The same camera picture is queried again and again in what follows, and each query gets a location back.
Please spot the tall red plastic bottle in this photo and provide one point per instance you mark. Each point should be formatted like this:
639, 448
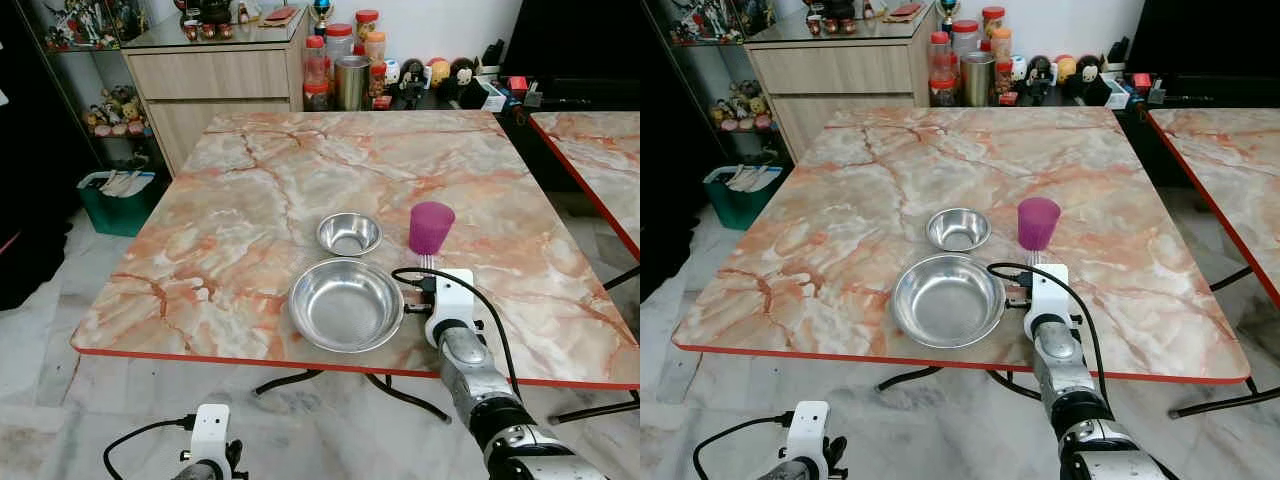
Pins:
315, 75
941, 72

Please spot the wooden drawer cabinet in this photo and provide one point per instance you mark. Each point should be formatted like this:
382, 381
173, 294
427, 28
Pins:
215, 75
835, 72

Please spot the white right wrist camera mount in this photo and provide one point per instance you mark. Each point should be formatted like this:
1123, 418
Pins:
455, 295
1050, 288

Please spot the large marble pattern table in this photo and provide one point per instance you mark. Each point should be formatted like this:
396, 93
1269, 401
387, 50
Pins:
250, 200
860, 190

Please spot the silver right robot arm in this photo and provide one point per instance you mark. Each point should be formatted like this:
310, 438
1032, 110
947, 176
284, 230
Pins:
1075, 400
485, 395

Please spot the yellow figurine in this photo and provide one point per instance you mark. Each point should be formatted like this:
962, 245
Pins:
438, 72
1065, 68

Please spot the small steel bowl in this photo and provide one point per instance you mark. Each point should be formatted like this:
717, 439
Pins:
958, 231
349, 236

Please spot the black white figurine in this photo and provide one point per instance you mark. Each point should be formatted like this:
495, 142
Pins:
411, 77
1040, 73

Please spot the small white box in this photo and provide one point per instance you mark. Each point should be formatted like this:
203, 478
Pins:
1119, 93
496, 98

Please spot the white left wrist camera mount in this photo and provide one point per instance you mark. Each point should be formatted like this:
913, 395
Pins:
211, 430
809, 428

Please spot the black television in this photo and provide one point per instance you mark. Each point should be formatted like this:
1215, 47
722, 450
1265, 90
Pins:
1205, 32
570, 35

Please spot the green plastic bin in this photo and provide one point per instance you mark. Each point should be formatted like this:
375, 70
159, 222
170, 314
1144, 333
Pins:
115, 210
738, 205

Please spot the dark brown figurine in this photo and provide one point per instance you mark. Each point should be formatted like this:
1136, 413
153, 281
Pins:
462, 76
1088, 71

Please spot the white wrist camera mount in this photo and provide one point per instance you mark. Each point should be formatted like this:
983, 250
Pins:
455, 295
809, 428
211, 430
1050, 288

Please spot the orange snack jar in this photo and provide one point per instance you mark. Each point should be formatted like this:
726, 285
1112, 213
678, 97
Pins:
1001, 44
375, 48

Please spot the clear jar red lid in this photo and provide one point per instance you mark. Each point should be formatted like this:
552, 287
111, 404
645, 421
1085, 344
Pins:
965, 40
339, 45

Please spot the steel tumbler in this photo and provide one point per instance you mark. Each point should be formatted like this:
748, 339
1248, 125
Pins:
352, 82
977, 80

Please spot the glass display shelf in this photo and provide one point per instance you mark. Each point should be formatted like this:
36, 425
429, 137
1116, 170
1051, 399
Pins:
85, 60
705, 60

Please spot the small trophy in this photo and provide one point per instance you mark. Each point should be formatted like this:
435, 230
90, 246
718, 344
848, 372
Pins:
321, 12
948, 10

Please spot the marble pattern side table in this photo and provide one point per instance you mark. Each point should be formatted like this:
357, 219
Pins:
600, 150
1230, 160

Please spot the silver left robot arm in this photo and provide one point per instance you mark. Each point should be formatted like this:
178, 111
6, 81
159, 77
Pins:
795, 470
198, 471

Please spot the flat red box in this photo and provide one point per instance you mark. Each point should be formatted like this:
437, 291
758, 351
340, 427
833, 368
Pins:
907, 11
280, 15

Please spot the purple plastic cup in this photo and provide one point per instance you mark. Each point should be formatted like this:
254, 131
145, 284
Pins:
1038, 222
431, 227

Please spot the large steel bowl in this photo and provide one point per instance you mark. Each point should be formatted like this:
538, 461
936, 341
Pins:
346, 312
948, 306

